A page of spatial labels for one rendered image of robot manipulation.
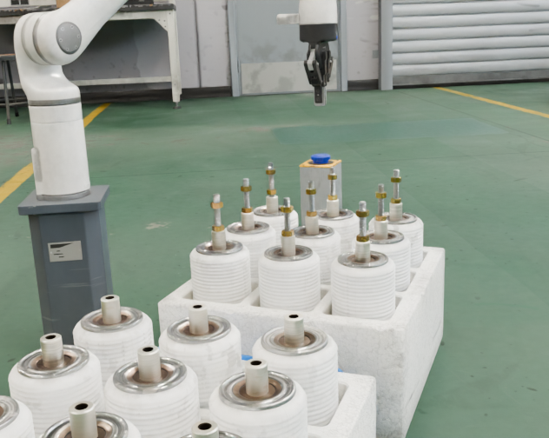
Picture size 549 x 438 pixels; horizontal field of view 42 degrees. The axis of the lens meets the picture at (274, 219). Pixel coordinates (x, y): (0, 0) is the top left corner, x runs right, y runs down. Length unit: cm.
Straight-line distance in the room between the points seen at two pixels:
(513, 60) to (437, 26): 76
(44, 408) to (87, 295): 61
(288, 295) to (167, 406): 40
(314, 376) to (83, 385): 24
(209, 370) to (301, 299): 30
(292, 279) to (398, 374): 21
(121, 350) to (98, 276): 52
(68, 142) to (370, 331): 65
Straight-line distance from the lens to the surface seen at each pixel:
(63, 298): 141
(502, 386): 129
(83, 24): 136
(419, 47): 649
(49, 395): 80
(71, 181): 136
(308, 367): 79
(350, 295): 106
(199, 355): 83
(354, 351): 106
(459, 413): 120
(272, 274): 109
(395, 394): 107
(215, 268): 113
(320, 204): 149
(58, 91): 134
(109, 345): 88
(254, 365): 72
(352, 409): 83
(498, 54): 673
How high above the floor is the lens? 60
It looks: 15 degrees down
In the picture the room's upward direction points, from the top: 2 degrees counter-clockwise
